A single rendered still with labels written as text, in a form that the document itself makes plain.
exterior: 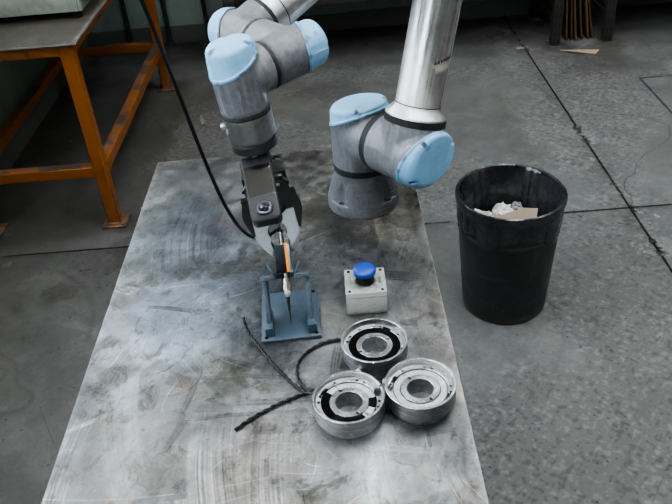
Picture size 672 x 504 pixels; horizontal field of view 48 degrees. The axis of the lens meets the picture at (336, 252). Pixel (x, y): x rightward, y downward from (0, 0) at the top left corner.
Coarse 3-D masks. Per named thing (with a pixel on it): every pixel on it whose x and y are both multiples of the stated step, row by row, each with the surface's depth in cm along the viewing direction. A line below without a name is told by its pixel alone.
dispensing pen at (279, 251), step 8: (280, 224) 126; (280, 232) 126; (280, 240) 126; (280, 248) 124; (280, 256) 124; (280, 264) 124; (280, 272) 124; (288, 272) 126; (288, 280) 126; (288, 288) 126; (288, 296) 126; (288, 304) 126
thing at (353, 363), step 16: (368, 320) 123; (384, 320) 122; (352, 336) 121; (368, 336) 121; (384, 336) 121; (400, 336) 121; (384, 352) 118; (400, 352) 116; (352, 368) 117; (368, 368) 115; (384, 368) 115
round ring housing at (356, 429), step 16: (320, 384) 112; (336, 384) 113; (368, 384) 112; (320, 400) 111; (336, 400) 111; (352, 400) 113; (368, 400) 110; (384, 400) 108; (320, 416) 107; (368, 416) 106; (336, 432) 107; (352, 432) 106; (368, 432) 108
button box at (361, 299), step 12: (348, 276) 132; (384, 276) 131; (348, 288) 129; (360, 288) 129; (372, 288) 129; (384, 288) 128; (348, 300) 129; (360, 300) 129; (372, 300) 129; (384, 300) 129; (348, 312) 130; (360, 312) 130; (372, 312) 130
